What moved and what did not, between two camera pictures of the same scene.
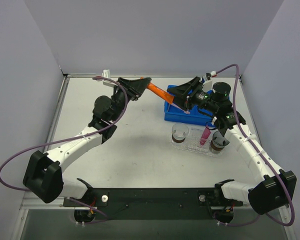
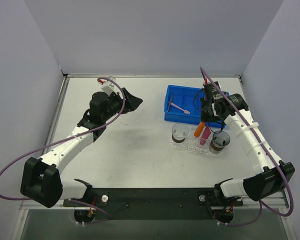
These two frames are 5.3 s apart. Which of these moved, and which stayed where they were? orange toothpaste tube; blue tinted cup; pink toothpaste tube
Moved: orange toothpaste tube
Stayed: blue tinted cup; pink toothpaste tube
